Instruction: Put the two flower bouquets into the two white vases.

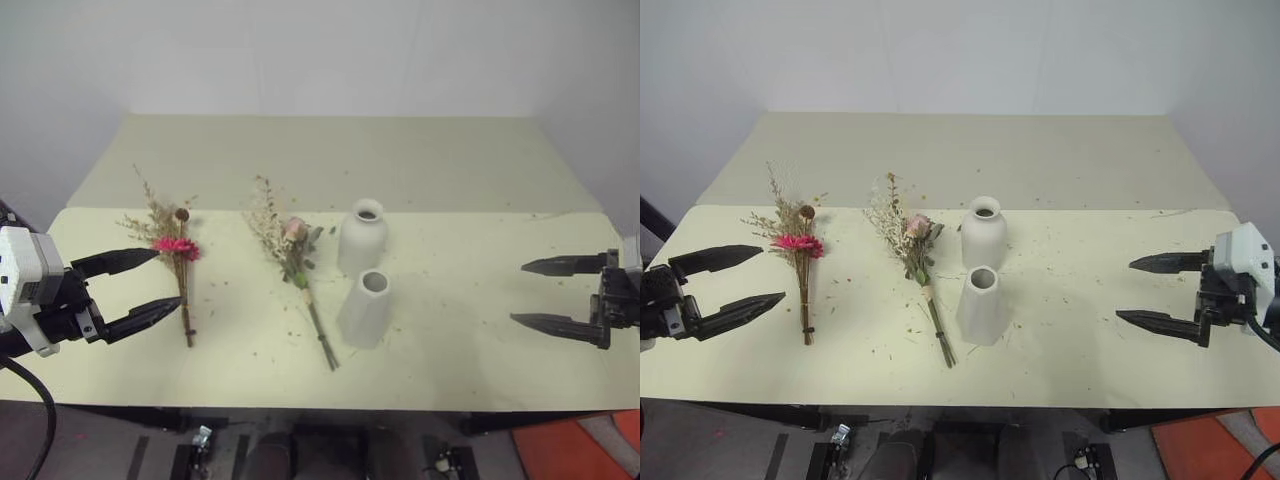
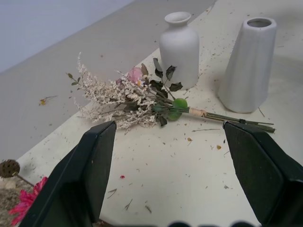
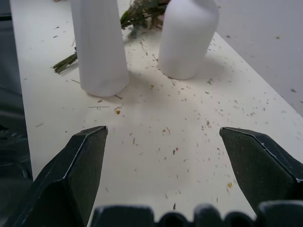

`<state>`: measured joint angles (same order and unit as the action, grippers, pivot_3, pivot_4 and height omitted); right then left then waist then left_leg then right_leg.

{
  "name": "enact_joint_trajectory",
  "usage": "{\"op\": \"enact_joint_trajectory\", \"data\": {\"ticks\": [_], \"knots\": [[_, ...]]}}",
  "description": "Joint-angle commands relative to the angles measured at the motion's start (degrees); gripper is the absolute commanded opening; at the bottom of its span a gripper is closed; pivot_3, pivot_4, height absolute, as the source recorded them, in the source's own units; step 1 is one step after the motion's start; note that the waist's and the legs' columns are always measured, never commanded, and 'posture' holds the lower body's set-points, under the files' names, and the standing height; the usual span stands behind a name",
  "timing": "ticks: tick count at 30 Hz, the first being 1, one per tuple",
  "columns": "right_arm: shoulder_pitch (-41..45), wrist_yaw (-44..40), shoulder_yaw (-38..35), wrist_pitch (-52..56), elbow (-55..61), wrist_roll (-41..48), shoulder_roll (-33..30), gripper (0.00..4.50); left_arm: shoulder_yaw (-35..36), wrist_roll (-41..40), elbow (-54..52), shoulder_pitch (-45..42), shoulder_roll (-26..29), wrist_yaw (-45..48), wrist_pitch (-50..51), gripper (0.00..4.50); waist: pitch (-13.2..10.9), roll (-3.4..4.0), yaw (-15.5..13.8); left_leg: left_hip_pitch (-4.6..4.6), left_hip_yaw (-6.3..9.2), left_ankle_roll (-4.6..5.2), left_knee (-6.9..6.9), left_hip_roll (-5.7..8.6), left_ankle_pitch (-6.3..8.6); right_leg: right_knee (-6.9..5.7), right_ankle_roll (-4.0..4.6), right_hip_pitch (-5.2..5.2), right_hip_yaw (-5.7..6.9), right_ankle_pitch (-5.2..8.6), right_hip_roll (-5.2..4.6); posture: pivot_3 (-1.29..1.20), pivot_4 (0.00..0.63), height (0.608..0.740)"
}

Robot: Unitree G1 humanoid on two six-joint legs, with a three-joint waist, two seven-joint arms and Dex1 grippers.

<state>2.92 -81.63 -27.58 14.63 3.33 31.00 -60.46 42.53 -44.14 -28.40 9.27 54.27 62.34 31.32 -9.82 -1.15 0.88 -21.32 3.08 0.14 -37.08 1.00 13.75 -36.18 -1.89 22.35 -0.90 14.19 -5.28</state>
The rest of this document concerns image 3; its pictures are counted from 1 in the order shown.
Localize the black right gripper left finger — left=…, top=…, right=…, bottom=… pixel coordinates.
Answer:
left=7, top=125, right=109, bottom=227

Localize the white bottle-shaped vase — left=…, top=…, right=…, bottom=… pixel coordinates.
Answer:
left=158, top=0, right=220, bottom=80

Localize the tall white ribbed vase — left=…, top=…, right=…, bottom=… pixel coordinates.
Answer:
left=71, top=0, right=130, bottom=97

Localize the pile of green plant cuttings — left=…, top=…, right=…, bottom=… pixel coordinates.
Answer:
left=120, top=0, right=172, bottom=31

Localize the bundle of green plant stems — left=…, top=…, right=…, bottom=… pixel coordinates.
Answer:
left=52, top=46, right=79, bottom=74

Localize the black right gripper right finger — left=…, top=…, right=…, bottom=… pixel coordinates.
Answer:
left=219, top=127, right=303, bottom=216

